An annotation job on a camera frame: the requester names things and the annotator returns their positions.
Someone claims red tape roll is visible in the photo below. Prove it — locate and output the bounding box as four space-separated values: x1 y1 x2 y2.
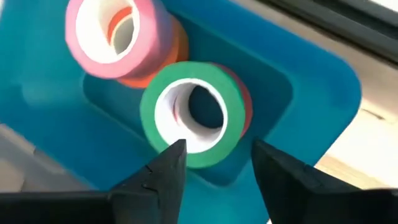
214 63 254 138

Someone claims green tape roll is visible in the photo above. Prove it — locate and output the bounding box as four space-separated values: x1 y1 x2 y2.
139 61 246 170

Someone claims black table frame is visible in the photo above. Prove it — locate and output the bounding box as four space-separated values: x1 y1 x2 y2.
254 0 398 68

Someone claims teal plastic bin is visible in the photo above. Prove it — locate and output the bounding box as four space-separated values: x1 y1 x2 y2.
0 0 363 224

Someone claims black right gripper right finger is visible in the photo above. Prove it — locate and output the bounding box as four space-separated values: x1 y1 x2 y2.
251 139 398 224

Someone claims orange tape roll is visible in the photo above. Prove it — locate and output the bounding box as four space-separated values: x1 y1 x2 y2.
107 6 190 90

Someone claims pink tape roll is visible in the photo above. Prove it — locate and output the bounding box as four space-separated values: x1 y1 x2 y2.
64 0 175 80

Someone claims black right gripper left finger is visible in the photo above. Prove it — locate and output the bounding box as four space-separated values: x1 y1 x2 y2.
0 139 187 224

